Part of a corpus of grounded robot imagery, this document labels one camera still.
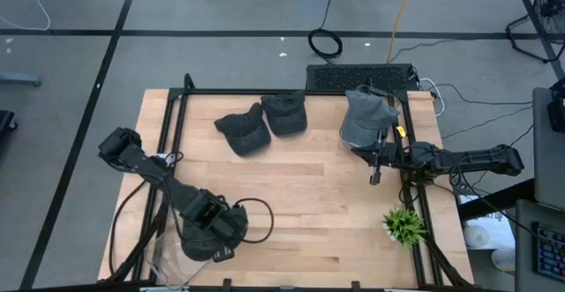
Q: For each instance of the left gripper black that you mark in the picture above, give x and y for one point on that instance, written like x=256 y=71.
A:
x=216 y=221

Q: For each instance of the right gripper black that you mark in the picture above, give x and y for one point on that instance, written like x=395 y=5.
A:
x=395 y=156

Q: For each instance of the dark charcoal baseball cap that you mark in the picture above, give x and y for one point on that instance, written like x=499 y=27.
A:
x=196 y=250
x=284 y=117
x=247 y=137

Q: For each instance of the blue-grey denim cap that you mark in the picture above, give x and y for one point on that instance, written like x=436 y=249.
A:
x=366 y=115

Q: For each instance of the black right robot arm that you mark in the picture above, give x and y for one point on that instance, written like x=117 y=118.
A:
x=476 y=159

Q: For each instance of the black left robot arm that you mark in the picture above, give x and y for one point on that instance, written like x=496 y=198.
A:
x=132 y=155

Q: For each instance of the clear plastic bin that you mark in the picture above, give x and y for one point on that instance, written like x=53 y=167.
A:
x=163 y=261
x=343 y=139

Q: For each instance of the small yellow tag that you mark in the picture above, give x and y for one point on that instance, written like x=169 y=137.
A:
x=401 y=131

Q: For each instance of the black perforated computer case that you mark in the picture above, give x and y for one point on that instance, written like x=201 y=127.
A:
x=362 y=77

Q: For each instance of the green artificial plant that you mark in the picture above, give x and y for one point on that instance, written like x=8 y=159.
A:
x=404 y=226

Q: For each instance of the white square plant pot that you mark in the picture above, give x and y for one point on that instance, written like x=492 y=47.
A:
x=388 y=234

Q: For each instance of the white printed box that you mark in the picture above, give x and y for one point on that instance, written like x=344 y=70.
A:
x=485 y=234

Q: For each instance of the grey desk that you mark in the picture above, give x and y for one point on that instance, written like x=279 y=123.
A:
x=549 y=173
x=523 y=248

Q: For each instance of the black desktop device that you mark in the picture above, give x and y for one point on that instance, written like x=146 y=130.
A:
x=557 y=111

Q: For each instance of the colourful keycap keyboard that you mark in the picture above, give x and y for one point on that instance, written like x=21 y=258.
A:
x=552 y=252

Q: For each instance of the black caster foot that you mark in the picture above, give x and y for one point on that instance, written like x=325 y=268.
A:
x=6 y=122

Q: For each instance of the grey furniture foot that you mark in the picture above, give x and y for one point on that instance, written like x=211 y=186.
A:
x=20 y=79

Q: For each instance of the black metal table frame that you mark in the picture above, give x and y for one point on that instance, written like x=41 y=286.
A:
x=212 y=92

